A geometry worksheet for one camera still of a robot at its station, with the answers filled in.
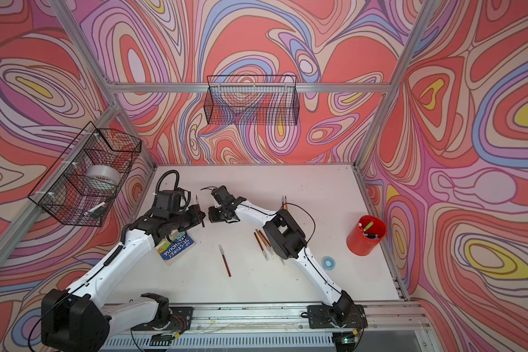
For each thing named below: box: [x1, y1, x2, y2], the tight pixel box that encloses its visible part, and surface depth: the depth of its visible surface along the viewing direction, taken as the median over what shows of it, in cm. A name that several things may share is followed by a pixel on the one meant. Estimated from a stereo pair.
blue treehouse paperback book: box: [154, 231, 196, 266], surface depth 88 cm
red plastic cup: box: [346, 214, 387, 257], surface depth 86 cm
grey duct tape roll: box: [86, 165, 121, 191], surface depth 75 cm
